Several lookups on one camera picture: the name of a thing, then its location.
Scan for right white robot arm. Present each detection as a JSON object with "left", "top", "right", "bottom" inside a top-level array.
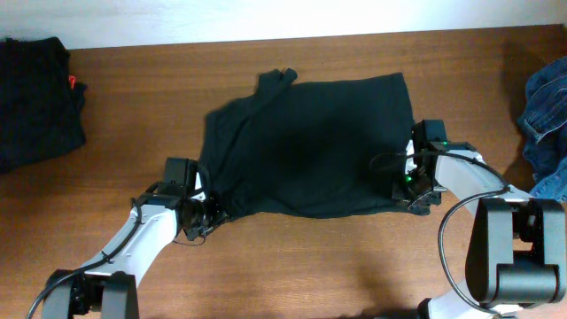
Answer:
[{"left": 384, "top": 141, "right": 566, "bottom": 318}]

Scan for black folded garment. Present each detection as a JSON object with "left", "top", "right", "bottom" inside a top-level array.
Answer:
[{"left": 1, "top": 37, "right": 87, "bottom": 174}]

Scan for dark green t-shirt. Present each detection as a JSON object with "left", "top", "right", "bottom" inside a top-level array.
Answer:
[{"left": 199, "top": 69, "right": 415, "bottom": 219}]

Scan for blue denim jeans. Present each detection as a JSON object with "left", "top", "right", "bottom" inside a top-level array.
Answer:
[{"left": 517, "top": 57, "right": 566, "bottom": 203}]

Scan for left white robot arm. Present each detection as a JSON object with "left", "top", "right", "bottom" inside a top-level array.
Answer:
[{"left": 27, "top": 161, "right": 227, "bottom": 318}]

